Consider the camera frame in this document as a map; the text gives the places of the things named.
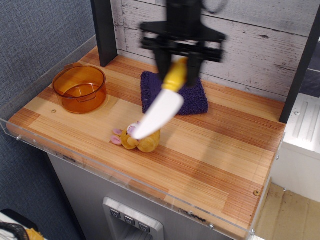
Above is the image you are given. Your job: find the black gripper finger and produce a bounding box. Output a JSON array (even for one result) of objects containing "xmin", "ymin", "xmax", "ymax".
[
  {"xmin": 153, "ymin": 48, "xmax": 173, "ymax": 80},
  {"xmin": 186, "ymin": 54, "xmax": 203, "ymax": 88}
]

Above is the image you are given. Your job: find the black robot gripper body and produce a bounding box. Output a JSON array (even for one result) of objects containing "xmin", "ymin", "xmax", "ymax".
[{"xmin": 140, "ymin": 0, "xmax": 226, "ymax": 63}]

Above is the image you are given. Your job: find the yellow handled white toy knife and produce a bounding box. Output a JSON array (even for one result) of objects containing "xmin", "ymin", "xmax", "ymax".
[{"xmin": 131, "ymin": 57, "xmax": 188, "ymax": 140}]

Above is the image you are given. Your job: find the purple rag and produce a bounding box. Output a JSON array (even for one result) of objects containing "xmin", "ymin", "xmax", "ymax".
[{"xmin": 140, "ymin": 71, "xmax": 209, "ymax": 116}]

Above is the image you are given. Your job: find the orange transparent plastic pot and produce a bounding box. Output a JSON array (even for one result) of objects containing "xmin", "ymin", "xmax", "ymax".
[{"xmin": 51, "ymin": 62, "xmax": 107, "ymax": 114}]

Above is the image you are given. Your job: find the yellow plush toy animal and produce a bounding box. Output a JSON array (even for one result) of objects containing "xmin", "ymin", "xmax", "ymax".
[{"xmin": 110, "ymin": 122, "xmax": 161, "ymax": 153}]

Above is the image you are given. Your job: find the white ribbed appliance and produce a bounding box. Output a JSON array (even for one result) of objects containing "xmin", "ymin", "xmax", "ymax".
[{"xmin": 270, "ymin": 93, "xmax": 320, "ymax": 202}]

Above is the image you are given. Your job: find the grey panel with buttons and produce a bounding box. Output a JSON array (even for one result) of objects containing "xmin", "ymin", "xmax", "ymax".
[{"xmin": 102, "ymin": 197, "xmax": 165, "ymax": 240}]

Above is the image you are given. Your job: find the clear acrylic table guard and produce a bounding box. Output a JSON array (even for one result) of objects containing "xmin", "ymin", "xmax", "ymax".
[{"xmin": 0, "ymin": 29, "xmax": 291, "ymax": 240}]

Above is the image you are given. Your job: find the left black frame post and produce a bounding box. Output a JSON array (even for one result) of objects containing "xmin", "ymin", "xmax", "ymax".
[{"xmin": 90, "ymin": 0, "xmax": 118, "ymax": 67}]

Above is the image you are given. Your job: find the black frame post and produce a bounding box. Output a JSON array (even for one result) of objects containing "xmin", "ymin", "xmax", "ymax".
[
  {"xmin": 90, "ymin": 0, "xmax": 118, "ymax": 67},
  {"xmin": 279, "ymin": 7, "xmax": 320, "ymax": 124}
]

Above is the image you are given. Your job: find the right black frame post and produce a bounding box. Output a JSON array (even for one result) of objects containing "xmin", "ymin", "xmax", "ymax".
[{"xmin": 279, "ymin": 7, "xmax": 320, "ymax": 124}]

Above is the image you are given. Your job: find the black braided cable bottom left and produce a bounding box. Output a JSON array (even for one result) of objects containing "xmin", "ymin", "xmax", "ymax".
[{"xmin": 0, "ymin": 208, "xmax": 45, "ymax": 240}]

